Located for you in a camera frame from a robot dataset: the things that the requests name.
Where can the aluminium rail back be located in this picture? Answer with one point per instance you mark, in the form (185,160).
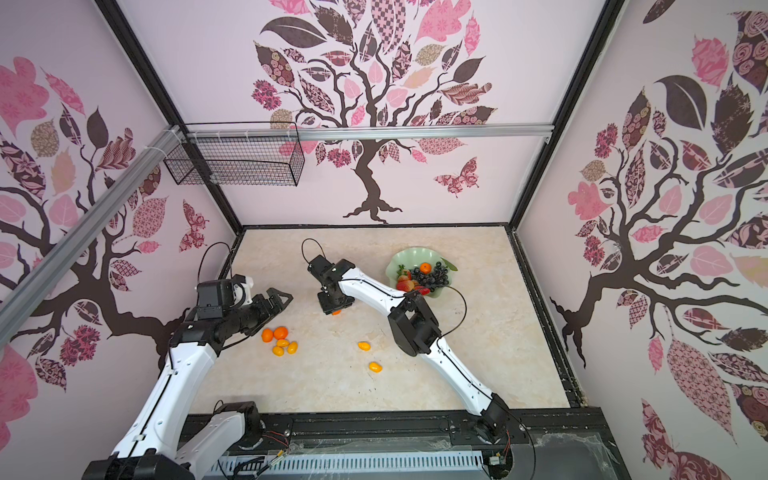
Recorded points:
(372,131)

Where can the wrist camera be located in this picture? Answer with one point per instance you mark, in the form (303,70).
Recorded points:
(218,298)
(324,271)

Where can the black wire basket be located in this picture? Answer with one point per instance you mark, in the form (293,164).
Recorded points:
(260,153)

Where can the green scalloped fruit bowl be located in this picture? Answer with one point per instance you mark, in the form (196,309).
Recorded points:
(411,257)

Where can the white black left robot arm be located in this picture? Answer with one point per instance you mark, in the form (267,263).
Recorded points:
(152,447)

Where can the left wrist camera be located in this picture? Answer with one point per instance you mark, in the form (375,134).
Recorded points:
(218,298)

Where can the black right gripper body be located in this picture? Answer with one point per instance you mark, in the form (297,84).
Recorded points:
(329,304)

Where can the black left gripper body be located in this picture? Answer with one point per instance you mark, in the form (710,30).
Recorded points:
(257,314)

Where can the orange mandarin left pile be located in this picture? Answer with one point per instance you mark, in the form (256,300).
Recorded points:
(280,333)

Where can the dark grape bunch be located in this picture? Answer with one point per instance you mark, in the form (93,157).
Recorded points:
(437,279)

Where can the white vented strip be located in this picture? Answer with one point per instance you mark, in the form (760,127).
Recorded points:
(383,465)

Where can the aluminium rail left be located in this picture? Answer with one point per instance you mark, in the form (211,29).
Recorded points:
(19,305)

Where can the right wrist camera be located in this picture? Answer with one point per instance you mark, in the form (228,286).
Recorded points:
(324,271)

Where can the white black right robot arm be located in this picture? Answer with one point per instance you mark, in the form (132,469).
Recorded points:
(415,330)

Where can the aluminium rail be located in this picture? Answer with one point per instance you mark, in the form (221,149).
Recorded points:
(372,131)
(19,305)

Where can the black base frame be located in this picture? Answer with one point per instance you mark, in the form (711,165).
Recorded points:
(570,443)

